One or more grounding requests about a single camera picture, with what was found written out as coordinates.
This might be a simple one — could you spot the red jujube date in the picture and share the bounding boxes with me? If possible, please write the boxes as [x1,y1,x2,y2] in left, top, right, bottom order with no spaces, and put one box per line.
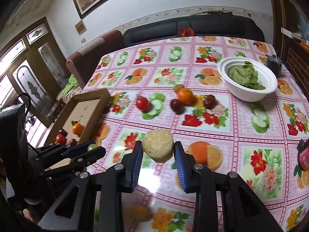
[68,139,77,146]

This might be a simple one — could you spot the red tomato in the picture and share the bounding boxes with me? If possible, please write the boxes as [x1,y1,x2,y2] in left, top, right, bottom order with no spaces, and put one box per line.
[55,134,66,145]
[136,96,149,112]

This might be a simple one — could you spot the orange tangerine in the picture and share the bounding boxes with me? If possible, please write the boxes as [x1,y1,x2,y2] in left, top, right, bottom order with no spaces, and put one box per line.
[72,122,84,136]
[177,87,194,105]

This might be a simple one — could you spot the dark red plum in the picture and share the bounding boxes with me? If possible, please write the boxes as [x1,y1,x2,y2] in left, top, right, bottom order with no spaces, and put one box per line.
[170,98,183,114]

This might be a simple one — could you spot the brown kiwi longan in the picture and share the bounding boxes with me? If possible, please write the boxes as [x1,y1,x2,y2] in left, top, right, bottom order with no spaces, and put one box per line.
[173,84,184,94]

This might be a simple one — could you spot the cardboard tray box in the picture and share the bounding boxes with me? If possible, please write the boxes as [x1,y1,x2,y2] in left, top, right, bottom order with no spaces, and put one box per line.
[43,87,112,172]

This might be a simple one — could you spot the yellow-brown fruit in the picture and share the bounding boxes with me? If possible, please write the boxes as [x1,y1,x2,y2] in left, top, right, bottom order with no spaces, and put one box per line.
[130,205,151,222]

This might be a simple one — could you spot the wooden stool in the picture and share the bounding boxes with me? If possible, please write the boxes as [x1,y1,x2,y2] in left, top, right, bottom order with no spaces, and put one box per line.
[47,99,65,122]

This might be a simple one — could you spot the green blanket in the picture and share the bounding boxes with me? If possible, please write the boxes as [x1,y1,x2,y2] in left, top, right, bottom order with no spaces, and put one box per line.
[56,74,82,102]

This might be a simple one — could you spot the brown armchair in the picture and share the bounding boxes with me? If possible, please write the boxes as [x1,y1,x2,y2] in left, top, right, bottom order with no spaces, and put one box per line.
[66,30,124,89]

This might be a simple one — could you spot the fruit pattern tablecloth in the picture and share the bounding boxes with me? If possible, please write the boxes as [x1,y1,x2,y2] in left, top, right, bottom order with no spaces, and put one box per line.
[84,37,308,231]

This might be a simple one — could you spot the wooden glass door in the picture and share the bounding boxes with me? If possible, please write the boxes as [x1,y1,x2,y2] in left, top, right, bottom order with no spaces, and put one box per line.
[1,17,70,127]

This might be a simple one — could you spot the white bowl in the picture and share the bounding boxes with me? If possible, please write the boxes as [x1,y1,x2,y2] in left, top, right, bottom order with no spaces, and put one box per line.
[217,57,278,102]

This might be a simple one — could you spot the red bottle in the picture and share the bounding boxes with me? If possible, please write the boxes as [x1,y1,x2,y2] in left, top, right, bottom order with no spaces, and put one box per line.
[297,139,309,172]

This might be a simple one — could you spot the green vegetable leaves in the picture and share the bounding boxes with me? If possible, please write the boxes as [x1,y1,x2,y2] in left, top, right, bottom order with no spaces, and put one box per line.
[227,61,265,90]

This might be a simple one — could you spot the black small container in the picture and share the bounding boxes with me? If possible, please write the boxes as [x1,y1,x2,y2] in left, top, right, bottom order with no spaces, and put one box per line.
[266,55,282,78]

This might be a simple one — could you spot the red bag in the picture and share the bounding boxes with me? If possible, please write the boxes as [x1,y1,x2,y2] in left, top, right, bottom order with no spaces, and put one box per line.
[179,28,195,37]

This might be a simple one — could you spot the black leather sofa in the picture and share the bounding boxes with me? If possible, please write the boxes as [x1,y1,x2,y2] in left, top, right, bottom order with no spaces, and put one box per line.
[123,13,265,47]

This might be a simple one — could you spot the small wall plaque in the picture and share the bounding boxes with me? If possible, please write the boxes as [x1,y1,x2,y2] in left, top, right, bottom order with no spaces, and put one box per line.
[75,20,87,36]

